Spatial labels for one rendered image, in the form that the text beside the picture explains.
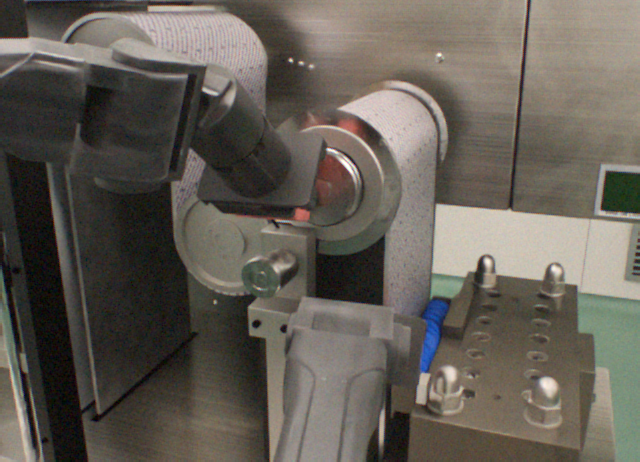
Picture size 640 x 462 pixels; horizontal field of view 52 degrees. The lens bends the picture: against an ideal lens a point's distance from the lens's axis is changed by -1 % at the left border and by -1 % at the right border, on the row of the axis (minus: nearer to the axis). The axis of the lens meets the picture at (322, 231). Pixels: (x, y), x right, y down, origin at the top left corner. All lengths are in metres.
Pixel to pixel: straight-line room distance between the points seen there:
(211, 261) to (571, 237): 2.81
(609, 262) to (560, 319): 2.56
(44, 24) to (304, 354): 0.55
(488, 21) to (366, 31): 0.17
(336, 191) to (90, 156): 0.29
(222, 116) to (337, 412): 0.21
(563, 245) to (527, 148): 2.51
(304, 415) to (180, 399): 0.60
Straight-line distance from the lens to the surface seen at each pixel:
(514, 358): 0.80
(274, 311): 0.64
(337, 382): 0.39
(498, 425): 0.69
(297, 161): 0.53
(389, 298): 0.68
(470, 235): 3.46
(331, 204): 0.63
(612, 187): 0.94
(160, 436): 0.89
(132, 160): 0.41
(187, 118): 0.44
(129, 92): 0.40
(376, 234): 0.64
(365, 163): 0.62
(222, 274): 0.74
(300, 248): 0.64
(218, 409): 0.93
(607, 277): 3.50
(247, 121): 0.47
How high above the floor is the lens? 1.42
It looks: 19 degrees down
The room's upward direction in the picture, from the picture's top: straight up
